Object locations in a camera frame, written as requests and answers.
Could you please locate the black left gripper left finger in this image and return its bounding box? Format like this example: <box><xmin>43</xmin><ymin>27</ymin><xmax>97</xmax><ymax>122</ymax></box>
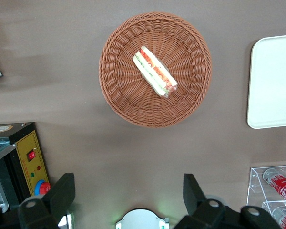
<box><xmin>17</xmin><ymin>173</ymin><xmax>76</xmax><ymax>229</ymax></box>

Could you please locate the beige plastic tray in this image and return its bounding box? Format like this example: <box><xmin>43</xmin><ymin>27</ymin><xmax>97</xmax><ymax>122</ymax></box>
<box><xmin>246</xmin><ymin>34</ymin><xmax>286</xmax><ymax>130</ymax></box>

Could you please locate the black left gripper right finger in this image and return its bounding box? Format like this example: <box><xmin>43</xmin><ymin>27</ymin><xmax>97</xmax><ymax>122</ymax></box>
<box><xmin>173</xmin><ymin>173</ymin><xmax>240</xmax><ymax>229</ymax></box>

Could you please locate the black food warmer machine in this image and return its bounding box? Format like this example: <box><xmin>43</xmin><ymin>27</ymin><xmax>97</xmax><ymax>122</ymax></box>
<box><xmin>0</xmin><ymin>122</ymin><xmax>52</xmax><ymax>214</ymax></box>

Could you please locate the clear acrylic bottle rack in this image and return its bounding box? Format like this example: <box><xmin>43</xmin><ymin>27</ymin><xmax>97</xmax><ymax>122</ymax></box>
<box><xmin>246</xmin><ymin>164</ymin><xmax>286</xmax><ymax>229</ymax></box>

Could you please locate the round brown wicker basket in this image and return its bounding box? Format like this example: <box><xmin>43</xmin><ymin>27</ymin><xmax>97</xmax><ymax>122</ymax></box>
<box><xmin>98</xmin><ymin>11</ymin><xmax>213</xmax><ymax>128</ymax></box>

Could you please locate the triangle sandwich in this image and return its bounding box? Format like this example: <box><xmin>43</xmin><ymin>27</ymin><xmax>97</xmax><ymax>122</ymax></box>
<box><xmin>133</xmin><ymin>45</ymin><xmax>178</xmax><ymax>98</ymax></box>

